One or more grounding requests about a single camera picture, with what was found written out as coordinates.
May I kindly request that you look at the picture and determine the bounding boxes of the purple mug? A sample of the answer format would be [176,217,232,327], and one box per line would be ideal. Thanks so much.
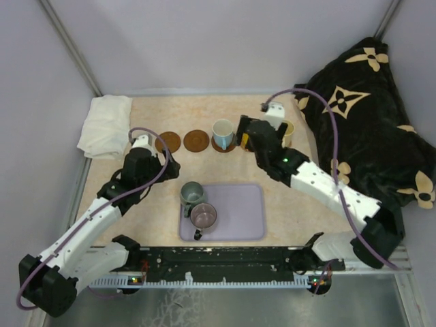
[190,203,217,240]

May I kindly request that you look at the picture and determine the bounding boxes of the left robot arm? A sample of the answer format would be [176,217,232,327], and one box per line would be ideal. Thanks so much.
[16,147,181,317]

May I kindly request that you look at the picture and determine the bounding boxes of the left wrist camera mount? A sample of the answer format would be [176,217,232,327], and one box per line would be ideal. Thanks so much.
[131,134,153,151]

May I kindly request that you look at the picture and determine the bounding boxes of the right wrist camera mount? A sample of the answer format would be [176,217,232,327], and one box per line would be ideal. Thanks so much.
[261,102,285,130]

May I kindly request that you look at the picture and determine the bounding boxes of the black floral blanket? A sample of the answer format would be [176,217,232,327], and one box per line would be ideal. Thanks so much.
[294,37,435,209]

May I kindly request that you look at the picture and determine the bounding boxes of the white mug blue handle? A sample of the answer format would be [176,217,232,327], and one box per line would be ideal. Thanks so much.
[213,119,234,151]

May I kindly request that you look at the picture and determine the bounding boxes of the cream mug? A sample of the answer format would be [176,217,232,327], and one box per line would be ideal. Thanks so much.
[282,119,295,147]

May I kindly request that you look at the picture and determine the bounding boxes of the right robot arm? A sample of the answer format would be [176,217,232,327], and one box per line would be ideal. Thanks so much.
[236,115,405,270]

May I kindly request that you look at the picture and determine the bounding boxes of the yellow mug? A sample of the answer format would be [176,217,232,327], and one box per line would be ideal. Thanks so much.
[240,133,249,151]

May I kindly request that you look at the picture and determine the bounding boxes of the white folded cloth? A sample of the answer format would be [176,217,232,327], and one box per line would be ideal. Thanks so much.
[77,95,133,160]

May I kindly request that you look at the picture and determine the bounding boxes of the dark wooden coaster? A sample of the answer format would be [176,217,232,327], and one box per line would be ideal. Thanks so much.
[155,131,181,153]
[211,138,236,153]

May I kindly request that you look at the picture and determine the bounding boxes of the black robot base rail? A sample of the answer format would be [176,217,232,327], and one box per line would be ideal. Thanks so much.
[114,247,327,283]

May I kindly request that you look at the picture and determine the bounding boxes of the grey-green mug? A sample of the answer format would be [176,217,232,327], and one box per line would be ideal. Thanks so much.
[180,181,207,218]

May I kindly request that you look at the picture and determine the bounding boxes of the brown wooden coaster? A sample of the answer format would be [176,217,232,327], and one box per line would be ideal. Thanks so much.
[183,129,210,153]

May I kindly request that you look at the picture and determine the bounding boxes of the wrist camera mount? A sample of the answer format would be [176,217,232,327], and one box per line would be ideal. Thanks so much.
[131,134,153,151]
[261,102,285,130]

